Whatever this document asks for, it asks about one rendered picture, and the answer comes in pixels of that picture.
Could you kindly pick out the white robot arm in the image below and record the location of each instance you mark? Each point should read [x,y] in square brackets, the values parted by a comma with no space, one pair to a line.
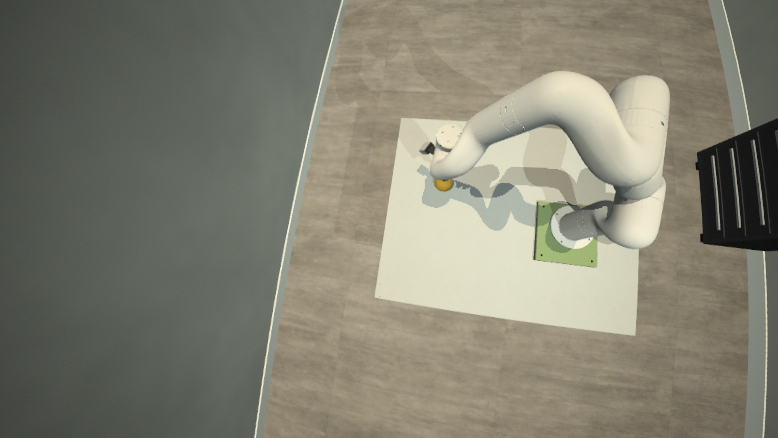
[620,155]

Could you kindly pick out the brass bell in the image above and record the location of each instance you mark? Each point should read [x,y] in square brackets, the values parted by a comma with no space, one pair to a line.
[443,185]

